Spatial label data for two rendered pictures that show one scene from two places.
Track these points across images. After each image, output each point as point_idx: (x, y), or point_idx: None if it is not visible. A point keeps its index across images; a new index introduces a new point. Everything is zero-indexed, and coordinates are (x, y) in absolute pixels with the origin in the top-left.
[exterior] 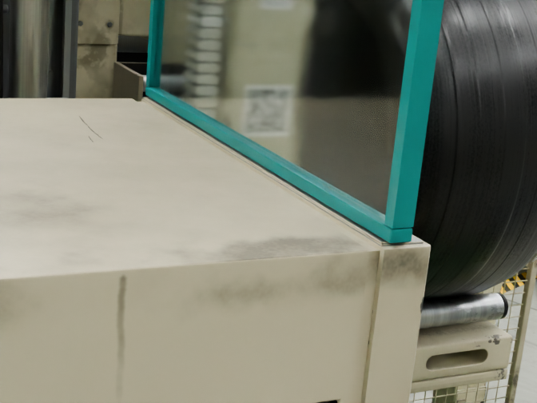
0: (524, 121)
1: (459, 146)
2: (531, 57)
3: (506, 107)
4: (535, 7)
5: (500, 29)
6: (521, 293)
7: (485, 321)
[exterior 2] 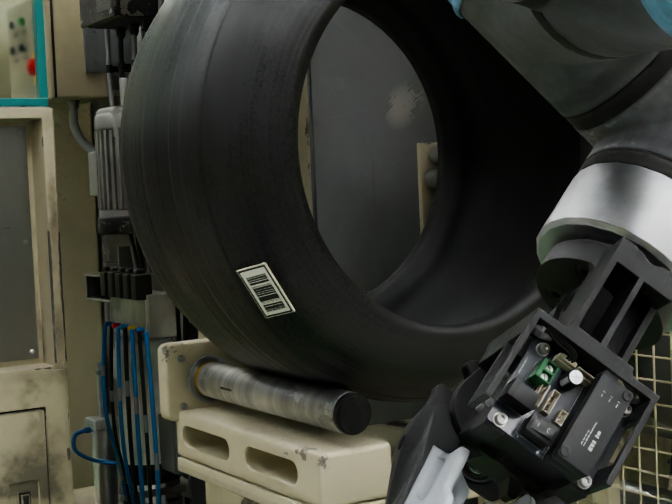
0: (158, 92)
1: (121, 129)
2: (192, 10)
3: (150, 76)
4: None
5: None
6: None
7: (328, 429)
